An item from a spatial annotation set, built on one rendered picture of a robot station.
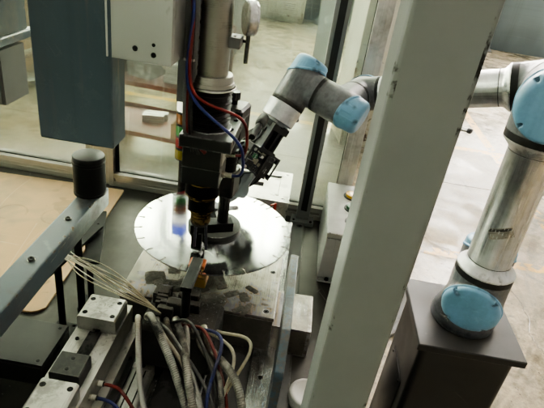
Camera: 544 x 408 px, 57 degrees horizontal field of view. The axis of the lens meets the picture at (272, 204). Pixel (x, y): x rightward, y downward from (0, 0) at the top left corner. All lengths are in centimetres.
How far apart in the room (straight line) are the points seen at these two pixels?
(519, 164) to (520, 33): 965
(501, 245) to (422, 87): 80
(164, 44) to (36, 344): 59
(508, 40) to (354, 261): 1031
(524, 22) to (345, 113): 962
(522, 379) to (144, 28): 215
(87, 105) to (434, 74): 57
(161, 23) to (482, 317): 80
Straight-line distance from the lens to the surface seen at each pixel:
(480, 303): 108
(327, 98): 104
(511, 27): 1053
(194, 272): 90
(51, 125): 79
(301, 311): 110
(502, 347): 132
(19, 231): 145
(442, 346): 125
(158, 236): 104
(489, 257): 105
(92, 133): 77
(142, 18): 69
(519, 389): 243
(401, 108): 25
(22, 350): 101
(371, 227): 28
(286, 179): 143
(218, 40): 74
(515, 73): 108
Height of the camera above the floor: 153
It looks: 29 degrees down
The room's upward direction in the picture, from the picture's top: 9 degrees clockwise
